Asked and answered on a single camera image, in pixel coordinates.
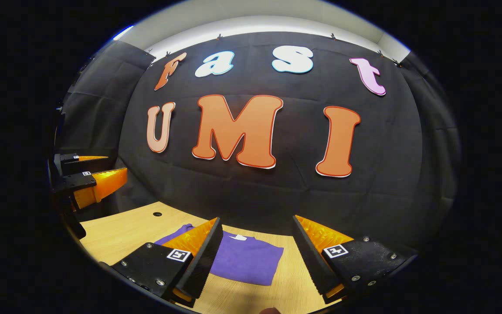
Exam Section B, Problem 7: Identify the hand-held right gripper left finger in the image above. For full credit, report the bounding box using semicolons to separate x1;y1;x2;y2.
111;217;224;307

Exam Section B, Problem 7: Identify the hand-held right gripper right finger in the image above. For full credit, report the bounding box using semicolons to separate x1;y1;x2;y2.
292;215;418;305

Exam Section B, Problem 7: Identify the purple shirt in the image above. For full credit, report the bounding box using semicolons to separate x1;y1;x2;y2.
154;224;285;286

